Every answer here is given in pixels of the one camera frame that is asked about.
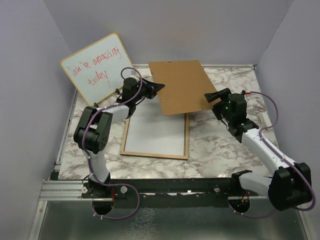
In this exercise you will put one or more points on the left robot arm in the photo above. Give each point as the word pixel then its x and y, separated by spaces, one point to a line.
pixel 93 129

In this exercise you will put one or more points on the brown backing board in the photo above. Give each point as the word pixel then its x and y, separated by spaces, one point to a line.
pixel 186 84

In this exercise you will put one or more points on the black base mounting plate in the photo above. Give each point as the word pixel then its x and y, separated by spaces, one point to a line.
pixel 164 193

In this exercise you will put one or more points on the wooden picture frame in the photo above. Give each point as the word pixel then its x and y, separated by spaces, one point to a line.
pixel 186 140

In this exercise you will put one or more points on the aluminium rail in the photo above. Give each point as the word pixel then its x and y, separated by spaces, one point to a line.
pixel 68 190

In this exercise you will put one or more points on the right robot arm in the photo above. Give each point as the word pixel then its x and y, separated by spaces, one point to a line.
pixel 290 186

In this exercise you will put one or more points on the whiteboard with red writing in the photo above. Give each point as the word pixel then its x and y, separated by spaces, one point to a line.
pixel 96 71

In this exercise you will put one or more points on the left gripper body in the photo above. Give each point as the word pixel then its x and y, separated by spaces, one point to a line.
pixel 145 91

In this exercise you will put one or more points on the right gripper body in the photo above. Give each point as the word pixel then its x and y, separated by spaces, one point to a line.
pixel 220 109

